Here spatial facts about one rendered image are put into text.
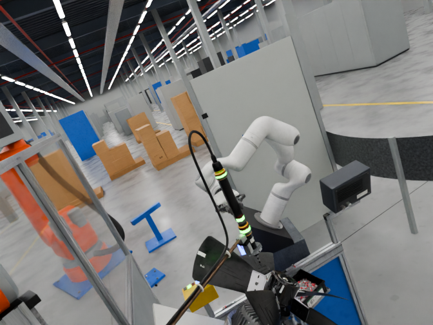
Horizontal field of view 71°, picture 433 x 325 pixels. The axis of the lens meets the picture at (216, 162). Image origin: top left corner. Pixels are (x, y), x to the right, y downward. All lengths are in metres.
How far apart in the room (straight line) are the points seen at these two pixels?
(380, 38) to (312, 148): 7.88
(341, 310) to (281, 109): 1.89
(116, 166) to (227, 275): 9.23
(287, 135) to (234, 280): 0.70
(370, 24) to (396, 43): 1.19
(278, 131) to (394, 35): 10.12
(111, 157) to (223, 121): 7.55
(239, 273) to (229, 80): 2.09
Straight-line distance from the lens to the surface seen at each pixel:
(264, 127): 1.42
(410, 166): 2.99
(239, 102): 3.03
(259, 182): 3.23
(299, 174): 1.83
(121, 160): 10.30
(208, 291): 1.71
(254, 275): 1.29
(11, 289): 0.73
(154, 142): 8.61
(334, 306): 2.22
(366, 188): 1.94
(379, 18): 11.07
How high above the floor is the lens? 2.07
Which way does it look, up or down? 17 degrees down
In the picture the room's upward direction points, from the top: 24 degrees counter-clockwise
